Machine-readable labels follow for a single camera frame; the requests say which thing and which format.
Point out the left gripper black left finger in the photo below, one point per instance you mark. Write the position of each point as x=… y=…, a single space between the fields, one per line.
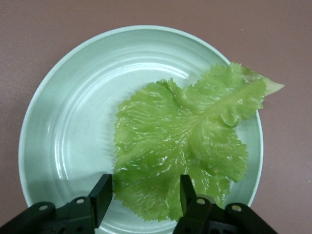
x=73 y=214

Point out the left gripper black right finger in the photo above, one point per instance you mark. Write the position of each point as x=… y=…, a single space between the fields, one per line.
x=202 y=214

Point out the green lettuce leaf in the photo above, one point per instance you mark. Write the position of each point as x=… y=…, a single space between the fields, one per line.
x=170 y=136

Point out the light green round plate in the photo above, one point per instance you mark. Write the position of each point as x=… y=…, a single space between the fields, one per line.
x=73 y=109

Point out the brown table cover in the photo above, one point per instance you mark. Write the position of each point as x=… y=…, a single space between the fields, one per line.
x=24 y=24

